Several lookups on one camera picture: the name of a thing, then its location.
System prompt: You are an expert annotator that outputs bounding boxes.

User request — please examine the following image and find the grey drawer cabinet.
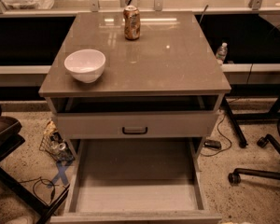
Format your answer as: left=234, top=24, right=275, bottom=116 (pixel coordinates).
left=39, top=11, right=231, bottom=151

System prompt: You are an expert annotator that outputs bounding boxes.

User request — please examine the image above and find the grey middle drawer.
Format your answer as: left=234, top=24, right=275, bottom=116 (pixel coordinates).
left=52, top=111, right=218, bottom=139

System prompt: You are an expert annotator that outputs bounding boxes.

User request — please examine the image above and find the open bottom drawer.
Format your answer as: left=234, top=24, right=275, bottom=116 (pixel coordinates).
left=50, top=138, right=221, bottom=224

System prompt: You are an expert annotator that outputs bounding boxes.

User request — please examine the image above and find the white bowl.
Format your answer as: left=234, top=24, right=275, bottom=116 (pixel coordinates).
left=64, top=49, right=105, bottom=83

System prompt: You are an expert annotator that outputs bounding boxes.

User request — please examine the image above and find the black power adapter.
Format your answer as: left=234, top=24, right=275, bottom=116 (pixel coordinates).
left=204, top=140, right=221, bottom=150

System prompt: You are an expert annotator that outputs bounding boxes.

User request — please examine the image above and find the orange soda can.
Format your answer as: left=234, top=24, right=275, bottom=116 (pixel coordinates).
left=123, top=5, right=141, bottom=40

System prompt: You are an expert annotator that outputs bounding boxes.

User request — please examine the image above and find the black table leg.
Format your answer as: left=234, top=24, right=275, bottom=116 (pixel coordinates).
left=222, top=98, right=247, bottom=148

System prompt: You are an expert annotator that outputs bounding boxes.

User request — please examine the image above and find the clear plastic water bottle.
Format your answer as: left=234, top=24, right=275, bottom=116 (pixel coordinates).
left=216, top=42, right=228, bottom=64

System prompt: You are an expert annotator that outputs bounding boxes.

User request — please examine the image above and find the blue tape cross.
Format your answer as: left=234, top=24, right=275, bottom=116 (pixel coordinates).
left=47, top=161, right=73, bottom=188

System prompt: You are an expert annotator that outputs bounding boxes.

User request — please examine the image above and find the black office chair base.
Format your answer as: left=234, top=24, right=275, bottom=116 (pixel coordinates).
left=227, top=119, right=280, bottom=186

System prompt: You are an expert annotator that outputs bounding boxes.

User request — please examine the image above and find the dark chair at left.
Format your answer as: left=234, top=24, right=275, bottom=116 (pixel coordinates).
left=0, top=101, right=72, bottom=224

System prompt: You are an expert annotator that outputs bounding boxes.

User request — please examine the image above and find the black drawer handle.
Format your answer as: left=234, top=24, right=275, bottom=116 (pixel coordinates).
left=122, top=127, right=148, bottom=135

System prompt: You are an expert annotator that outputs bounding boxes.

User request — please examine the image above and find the black cable on floor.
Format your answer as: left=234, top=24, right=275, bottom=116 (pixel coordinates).
left=200, top=113, right=233, bottom=158

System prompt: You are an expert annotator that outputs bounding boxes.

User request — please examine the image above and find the wire basket with bottles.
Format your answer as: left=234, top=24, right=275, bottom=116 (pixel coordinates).
left=39, top=120, right=75, bottom=161

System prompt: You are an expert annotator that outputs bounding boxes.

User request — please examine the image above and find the black cable loop left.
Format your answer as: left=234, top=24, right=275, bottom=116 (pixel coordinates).
left=19, top=176, right=59, bottom=203

